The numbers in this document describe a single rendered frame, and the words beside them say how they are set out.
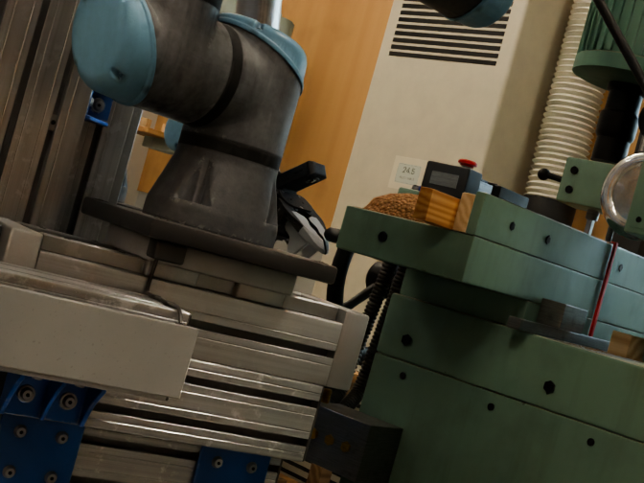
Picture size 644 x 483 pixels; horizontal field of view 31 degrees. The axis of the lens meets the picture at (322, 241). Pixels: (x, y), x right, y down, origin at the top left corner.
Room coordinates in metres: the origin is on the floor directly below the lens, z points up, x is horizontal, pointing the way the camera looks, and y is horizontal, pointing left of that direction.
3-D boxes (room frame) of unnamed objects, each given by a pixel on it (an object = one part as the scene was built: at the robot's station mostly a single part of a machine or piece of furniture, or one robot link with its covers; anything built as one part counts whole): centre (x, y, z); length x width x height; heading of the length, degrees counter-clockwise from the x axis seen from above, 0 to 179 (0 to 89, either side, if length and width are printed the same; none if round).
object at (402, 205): (1.54, -0.11, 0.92); 0.14 x 0.09 x 0.04; 50
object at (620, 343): (1.63, -0.46, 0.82); 0.04 x 0.04 x 0.03; 30
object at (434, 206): (1.66, -0.32, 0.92); 0.67 x 0.02 x 0.04; 140
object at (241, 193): (1.28, 0.13, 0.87); 0.15 x 0.15 x 0.10
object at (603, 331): (1.77, -0.34, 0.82); 0.40 x 0.21 x 0.04; 140
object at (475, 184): (1.80, -0.18, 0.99); 0.13 x 0.11 x 0.06; 140
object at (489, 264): (1.75, -0.25, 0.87); 0.61 x 0.30 x 0.06; 140
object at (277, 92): (1.27, 0.13, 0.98); 0.13 x 0.12 x 0.14; 135
